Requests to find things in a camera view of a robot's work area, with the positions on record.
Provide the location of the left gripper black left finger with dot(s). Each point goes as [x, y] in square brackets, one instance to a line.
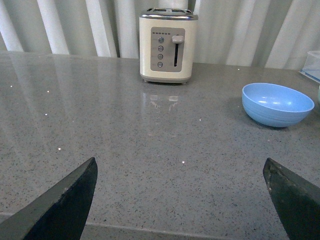
[58, 214]

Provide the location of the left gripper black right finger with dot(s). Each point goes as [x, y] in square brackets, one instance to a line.
[296, 200]

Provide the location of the light blue bowl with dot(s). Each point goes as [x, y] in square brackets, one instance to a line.
[275, 105]

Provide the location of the clear plastic food container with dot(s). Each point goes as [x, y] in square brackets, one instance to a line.
[311, 67]

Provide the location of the white curtain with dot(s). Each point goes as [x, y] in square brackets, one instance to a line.
[255, 33]

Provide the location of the cream toaster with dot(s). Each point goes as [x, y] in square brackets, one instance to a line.
[167, 38]

